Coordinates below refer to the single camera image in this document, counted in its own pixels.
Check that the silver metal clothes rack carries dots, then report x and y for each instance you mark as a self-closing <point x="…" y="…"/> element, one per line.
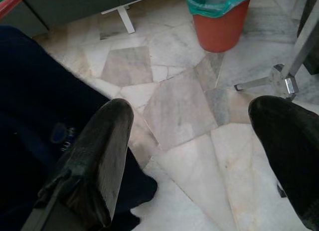
<point x="299" y="49"/>

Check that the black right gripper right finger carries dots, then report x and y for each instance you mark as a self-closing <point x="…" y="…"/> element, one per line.
<point x="294" y="153"/>

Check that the red plastic hanger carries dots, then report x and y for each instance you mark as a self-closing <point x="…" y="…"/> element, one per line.
<point x="12" y="6"/>

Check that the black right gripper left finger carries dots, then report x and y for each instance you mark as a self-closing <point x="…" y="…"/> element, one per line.
<point x="99" y="153"/>

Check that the orange bin teal bag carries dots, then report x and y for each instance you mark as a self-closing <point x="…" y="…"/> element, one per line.
<point x="216" y="34"/>

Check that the black TV cabinet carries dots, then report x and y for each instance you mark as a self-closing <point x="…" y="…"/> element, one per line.
<point x="74" y="4"/>

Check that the navy shirt red striped collar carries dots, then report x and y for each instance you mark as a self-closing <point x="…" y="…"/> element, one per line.
<point x="37" y="86"/>

